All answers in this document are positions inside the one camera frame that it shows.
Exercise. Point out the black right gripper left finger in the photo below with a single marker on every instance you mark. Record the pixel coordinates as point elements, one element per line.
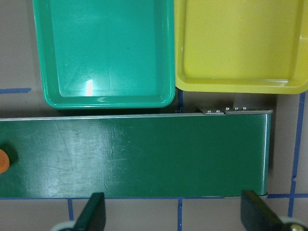
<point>93,216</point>

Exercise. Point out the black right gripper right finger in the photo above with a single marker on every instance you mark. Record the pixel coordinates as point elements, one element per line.
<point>257,216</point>

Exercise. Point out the green conveyor belt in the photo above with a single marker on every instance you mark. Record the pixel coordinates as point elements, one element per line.
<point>136,156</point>

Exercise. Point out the plain orange cylinder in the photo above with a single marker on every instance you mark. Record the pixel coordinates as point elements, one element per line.
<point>4,161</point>

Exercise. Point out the green plastic tray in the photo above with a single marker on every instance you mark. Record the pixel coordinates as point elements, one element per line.
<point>100,54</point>

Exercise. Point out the yellow plastic tray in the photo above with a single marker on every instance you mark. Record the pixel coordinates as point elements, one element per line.
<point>241,46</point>

